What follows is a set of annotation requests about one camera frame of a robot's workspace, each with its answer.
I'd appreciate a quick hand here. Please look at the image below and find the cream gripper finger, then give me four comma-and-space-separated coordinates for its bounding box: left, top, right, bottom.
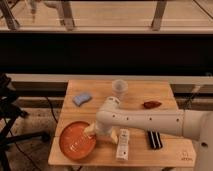
83, 123, 96, 136
109, 130, 118, 144

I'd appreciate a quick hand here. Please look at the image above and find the white plastic bottle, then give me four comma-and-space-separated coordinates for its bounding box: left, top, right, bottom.
116, 129, 130, 160

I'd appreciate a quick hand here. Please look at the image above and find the orange ceramic bowl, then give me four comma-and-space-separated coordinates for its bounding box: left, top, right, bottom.
59, 121, 96, 160

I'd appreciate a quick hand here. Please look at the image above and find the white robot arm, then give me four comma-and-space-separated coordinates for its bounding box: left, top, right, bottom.
84, 96, 213, 171

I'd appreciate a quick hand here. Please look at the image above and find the wooden folding table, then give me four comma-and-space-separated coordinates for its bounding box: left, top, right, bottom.
48, 80, 196, 168

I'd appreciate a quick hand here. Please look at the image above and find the blue sponge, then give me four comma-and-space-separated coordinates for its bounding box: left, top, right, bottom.
72, 92, 92, 107

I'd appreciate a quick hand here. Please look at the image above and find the black white striped box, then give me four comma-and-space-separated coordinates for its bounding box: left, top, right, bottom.
148, 131, 163, 150

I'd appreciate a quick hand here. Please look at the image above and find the clear plastic cup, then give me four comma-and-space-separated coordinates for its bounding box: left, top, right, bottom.
112, 79, 128, 99

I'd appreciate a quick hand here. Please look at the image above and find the red brown small object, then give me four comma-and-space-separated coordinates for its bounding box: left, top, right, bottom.
143, 101, 162, 109

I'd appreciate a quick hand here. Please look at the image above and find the black tripod stand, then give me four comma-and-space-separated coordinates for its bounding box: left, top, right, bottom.
0, 73, 50, 171

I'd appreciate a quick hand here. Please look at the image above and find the black cable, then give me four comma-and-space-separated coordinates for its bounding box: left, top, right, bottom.
44, 96, 59, 124

